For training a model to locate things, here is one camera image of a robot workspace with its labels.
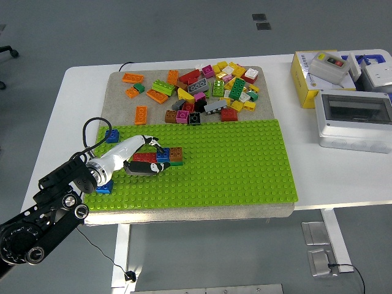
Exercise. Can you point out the orange flat long brick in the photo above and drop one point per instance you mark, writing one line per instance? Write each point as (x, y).
(157, 96)
(132, 78)
(141, 115)
(173, 76)

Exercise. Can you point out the black office chair base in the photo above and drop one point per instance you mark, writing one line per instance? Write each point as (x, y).
(12, 52)

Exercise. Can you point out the grey brick with holes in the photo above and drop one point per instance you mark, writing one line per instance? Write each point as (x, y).
(198, 86)

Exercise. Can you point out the long grey metal plate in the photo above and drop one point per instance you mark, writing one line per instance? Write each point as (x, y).
(208, 289)

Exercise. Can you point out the dark floor cover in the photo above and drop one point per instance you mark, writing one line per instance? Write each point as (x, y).
(259, 16)
(263, 26)

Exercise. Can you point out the small green brick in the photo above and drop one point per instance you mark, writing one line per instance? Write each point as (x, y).
(253, 95)
(139, 88)

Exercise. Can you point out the grey push-button switch box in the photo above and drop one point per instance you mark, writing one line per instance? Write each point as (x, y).
(321, 70)

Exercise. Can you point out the red flat long brick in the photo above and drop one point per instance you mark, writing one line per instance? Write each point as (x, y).
(144, 157)

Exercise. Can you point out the blue square brick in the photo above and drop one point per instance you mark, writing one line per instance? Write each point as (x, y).
(111, 136)
(163, 156)
(105, 187)

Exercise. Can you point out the white table leg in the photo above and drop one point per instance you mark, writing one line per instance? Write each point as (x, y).
(335, 239)
(121, 254)

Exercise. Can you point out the grey long narrow brick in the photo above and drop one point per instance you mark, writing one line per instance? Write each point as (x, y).
(216, 107)

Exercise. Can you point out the dark green long brick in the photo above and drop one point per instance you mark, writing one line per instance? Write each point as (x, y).
(237, 88)

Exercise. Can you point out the white enclosure with clear lid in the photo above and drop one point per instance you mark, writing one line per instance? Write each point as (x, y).
(346, 134)

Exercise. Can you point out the magenta square brick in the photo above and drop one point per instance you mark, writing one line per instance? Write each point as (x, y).
(199, 96)
(182, 117)
(208, 71)

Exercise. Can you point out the black and blue plug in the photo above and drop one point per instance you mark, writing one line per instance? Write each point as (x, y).
(130, 275)

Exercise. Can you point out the brown square brick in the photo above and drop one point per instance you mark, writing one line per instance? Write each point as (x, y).
(170, 117)
(175, 154)

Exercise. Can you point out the green flat long brick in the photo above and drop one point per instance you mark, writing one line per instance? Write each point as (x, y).
(176, 163)

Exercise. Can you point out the silver floor plate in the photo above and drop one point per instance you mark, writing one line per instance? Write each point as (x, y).
(315, 232)
(320, 261)

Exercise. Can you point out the grey-brown mat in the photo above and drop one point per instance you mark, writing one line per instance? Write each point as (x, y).
(122, 104)

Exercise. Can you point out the red brick with white top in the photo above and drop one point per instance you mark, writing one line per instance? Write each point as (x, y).
(250, 73)

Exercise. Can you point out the black square brick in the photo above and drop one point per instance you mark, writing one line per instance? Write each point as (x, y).
(194, 119)

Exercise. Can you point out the red square brick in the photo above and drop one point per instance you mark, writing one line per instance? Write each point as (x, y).
(228, 115)
(188, 107)

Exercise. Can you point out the small yellow brick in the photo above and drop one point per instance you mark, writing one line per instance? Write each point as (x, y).
(226, 101)
(216, 70)

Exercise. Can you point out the white switch panel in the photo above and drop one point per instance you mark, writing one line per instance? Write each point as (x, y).
(355, 67)

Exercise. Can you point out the lime green studded baseplate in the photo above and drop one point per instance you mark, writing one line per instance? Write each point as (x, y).
(214, 168)

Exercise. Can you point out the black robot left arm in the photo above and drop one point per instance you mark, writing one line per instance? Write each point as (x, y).
(39, 226)

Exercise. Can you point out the yellow cardboard box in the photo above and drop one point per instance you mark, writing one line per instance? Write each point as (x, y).
(301, 79)

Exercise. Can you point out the yellow curved brick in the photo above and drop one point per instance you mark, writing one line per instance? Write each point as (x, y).
(185, 95)

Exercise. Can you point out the small orange brick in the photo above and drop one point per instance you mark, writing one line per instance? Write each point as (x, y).
(131, 92)

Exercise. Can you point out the lime green long brick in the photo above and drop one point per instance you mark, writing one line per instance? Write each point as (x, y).
(163, 86)

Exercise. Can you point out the white wall socket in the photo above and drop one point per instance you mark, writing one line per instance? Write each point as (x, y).
(379, 76)

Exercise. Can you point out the pale pink brick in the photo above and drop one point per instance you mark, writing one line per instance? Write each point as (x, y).
(227, 77)

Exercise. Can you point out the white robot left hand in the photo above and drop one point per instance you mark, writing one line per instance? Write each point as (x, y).
(122, 153)

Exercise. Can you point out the dark grey small brick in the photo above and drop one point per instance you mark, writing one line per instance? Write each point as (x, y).
(178, 105)

